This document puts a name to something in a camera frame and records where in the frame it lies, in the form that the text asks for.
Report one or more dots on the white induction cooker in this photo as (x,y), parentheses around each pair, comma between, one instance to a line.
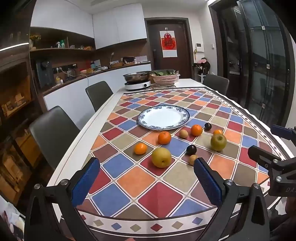
(137,86)

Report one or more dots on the yellow pear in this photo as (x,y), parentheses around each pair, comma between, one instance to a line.
(161,157)

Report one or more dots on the white desk calendar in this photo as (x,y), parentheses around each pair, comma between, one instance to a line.
(141,59)

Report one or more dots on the white intercom panel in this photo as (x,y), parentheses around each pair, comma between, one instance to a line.
(199,47)

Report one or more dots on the green leafy vegetables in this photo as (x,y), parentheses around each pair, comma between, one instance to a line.
(164,72)

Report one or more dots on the red and white wall calendar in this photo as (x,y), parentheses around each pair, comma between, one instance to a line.
(168,44)

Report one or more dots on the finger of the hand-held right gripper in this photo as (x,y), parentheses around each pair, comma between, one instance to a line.
(282,131)
(261,155)

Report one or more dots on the orange tangerine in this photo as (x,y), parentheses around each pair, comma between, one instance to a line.
(164,137)
(140,148)
(218,131)
(196,130)

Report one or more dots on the glass display cabinet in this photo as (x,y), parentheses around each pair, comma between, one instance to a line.
(16,104)

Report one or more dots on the glass sliding door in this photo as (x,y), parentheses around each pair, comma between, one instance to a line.
(259,58)

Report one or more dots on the yellow flowers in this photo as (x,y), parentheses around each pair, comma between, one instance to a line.
(35,37)

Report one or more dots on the colourful checkered tablecloth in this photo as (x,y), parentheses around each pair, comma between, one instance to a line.
(143,180)

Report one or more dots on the small brown kiwi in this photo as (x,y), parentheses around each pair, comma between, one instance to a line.
(184,133)
(192,159)

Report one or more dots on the white wall cabinets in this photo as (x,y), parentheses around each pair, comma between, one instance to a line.
(115,25)

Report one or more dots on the dark wooden door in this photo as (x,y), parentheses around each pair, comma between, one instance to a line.
(180,41)

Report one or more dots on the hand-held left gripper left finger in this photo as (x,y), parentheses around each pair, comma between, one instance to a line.
(85,183)

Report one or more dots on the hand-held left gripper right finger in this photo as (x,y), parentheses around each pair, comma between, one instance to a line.
(208,183)

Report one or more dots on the pink colander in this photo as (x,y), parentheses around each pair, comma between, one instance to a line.
(165,80)

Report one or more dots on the blue rimmed white plate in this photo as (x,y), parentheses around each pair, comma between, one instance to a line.
(163,117)

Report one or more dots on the black water dispenser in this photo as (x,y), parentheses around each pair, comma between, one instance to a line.
(45,74)

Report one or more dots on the green pear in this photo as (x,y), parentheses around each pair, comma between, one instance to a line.
(218,142)

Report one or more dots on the dark plum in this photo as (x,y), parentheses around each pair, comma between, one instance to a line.
(191,149)
(207,126)

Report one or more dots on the high chair with doll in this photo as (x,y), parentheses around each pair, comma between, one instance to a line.
(202,66)

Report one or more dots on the white base cabinets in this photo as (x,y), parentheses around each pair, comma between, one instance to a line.
(78,92)

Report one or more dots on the steel pot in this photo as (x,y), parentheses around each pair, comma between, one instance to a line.
(137,76)

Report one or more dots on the wicker basket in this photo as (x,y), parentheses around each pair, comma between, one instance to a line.
(116,64)

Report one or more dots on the grey dining chair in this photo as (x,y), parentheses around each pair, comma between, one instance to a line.
(99,95)
(54,136)
(216,83)

